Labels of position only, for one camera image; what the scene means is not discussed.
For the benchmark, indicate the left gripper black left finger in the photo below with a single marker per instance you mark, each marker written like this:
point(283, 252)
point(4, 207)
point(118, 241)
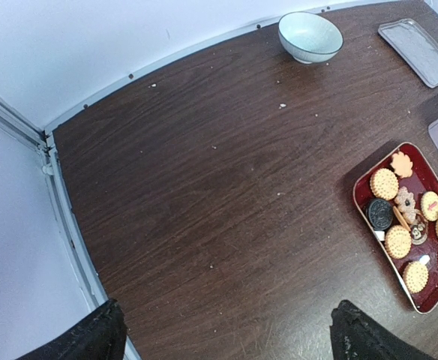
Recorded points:
point(100, 335)

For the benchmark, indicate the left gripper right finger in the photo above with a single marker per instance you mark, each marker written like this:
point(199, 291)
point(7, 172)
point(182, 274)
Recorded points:
point(355, 335)

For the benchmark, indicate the flower shaped tan cookie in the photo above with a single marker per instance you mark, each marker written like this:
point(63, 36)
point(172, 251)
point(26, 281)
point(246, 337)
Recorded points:
point(402, 165)

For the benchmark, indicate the pale blue ceramic bowl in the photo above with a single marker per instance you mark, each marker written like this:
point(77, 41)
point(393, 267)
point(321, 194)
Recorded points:
point(309, 38)

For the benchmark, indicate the red cookie tray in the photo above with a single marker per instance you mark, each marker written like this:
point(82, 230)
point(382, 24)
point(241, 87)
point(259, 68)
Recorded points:
point(410, 244)

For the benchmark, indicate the left aluminium frame post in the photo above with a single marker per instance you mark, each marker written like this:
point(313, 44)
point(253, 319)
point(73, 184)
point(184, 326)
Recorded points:
point(20, 128)

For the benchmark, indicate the black sandwich cookie upper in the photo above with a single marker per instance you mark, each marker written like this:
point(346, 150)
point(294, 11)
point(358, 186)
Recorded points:
point(379, 214)

